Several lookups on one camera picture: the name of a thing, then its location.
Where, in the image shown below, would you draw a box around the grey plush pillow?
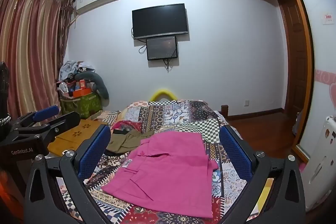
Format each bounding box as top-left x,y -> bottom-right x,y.
76,70 -> 109,101

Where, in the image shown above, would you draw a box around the green patterned bag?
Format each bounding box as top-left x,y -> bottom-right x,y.
60,93 -> 103,119

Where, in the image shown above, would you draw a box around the dark brown patterned curtain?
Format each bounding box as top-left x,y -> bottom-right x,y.
59,0 -> 75,75

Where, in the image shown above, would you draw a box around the white sliding wardrobe door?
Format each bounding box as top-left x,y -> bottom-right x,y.
285,0 -> 336,159

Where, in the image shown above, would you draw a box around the brown wooden door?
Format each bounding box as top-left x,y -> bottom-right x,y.
277,0 -> 307,119

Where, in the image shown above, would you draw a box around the small black wall monitor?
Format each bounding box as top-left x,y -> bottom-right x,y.
146,35 -> 179,61

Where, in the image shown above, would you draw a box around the red patterned cloth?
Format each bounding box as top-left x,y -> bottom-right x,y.
112,120 -> 143,134

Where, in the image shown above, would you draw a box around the black hanging cable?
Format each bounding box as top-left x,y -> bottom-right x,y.
164,57 -> 175,72

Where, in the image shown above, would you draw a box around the olive green pants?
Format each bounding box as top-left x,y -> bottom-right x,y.
105,130 -> 155,153

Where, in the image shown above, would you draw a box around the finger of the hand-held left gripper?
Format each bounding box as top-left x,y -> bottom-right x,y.
39,111 -> 81,144
12,105 -> 60,134

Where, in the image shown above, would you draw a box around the air conditioner pipe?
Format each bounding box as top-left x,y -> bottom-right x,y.
70,7 -> 79,29

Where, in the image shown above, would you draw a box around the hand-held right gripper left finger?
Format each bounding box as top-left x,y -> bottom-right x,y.
24,124 -> 112,224

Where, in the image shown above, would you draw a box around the white appliance with stickers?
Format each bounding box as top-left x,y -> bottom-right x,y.
301,115 -> 336,211

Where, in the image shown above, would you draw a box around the black wall television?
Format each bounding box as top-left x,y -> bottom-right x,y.
132,3 -> 189,40

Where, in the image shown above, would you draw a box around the pale blue crumpled cloth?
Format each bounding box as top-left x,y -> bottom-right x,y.
59,60 -> 95,81

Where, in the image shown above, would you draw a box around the yellow curved foam tube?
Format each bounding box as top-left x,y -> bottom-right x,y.
149,88 -> 178,102

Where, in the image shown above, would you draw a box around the grey blue hanging cloth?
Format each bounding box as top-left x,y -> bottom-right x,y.
292,111 -> 302,136

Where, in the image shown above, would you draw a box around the patchwork printed blanket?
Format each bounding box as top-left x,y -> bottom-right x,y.
51,99 -> 275,224

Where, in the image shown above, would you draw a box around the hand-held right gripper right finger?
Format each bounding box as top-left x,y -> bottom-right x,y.
219,124 -> 307,224

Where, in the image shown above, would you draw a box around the pink striped curtain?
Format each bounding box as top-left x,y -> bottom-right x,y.
0,0 -> 66,119

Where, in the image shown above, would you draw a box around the pink pants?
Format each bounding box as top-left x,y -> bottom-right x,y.
101,132 -> 219,218

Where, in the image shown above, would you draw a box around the orange box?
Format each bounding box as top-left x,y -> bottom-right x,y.
73,88 -> 92,98

